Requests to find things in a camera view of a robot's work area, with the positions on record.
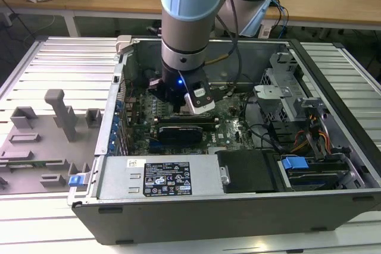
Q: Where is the silver power supply unit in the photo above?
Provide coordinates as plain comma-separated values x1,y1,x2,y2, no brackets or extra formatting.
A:
96,155,224,204

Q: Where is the blue expansion slot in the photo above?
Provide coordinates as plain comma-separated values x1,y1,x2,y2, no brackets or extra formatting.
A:
148,142,172,152

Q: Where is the black graphics card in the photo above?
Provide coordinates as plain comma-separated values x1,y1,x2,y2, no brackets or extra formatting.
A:
157,125,205,149

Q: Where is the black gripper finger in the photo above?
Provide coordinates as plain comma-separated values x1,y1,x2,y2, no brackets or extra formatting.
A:
148,77,181,115
208,86,232,104

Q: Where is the black RAM slot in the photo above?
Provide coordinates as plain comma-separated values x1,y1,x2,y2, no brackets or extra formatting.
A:
155,115,216,119
155,117,217,121
155,119,217,124
156,121,219,127

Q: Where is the grey parts rack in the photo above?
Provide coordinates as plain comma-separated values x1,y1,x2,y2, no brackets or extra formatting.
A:
0,89,104,197

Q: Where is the blue hanging cable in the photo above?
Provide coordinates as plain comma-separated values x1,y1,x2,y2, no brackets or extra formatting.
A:
275,0,291,39

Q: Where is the grey case release handle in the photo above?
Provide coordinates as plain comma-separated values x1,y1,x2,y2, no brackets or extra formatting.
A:
115,35,133,55

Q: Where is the black plastic shroud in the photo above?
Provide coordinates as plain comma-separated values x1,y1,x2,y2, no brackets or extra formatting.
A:
214,149,280,194

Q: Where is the green RAM stick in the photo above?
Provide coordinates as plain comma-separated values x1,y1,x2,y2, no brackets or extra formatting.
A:
0,161,48,169

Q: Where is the metal drive cage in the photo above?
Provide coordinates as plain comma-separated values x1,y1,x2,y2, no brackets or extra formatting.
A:
252,52,325,124

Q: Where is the green motherboard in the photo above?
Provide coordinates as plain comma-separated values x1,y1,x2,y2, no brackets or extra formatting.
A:
123,86,260,156

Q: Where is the yellow red wire bundle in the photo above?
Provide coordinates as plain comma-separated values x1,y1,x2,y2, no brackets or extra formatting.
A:
290,114,332,155

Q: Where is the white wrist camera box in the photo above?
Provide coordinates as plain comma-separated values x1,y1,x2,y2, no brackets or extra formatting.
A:
183,83,216,115

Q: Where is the black camera cable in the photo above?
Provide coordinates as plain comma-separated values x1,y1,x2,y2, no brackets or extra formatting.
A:
205,0,242,96

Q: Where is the hard disk in blue carrier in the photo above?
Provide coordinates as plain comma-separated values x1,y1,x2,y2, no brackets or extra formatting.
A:
281,156,351,192

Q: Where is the black hanging cable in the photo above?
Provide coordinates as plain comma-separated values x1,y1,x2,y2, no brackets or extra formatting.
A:
266,0,284,39

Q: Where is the blue case latch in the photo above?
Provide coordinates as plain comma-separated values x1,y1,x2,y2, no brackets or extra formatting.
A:
68,175,82,189

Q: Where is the black open PC case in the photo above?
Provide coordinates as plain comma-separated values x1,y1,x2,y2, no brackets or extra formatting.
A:
67,35,381,246

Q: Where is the flat black wire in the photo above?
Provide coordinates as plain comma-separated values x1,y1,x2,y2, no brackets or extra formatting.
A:
267,121,283,155

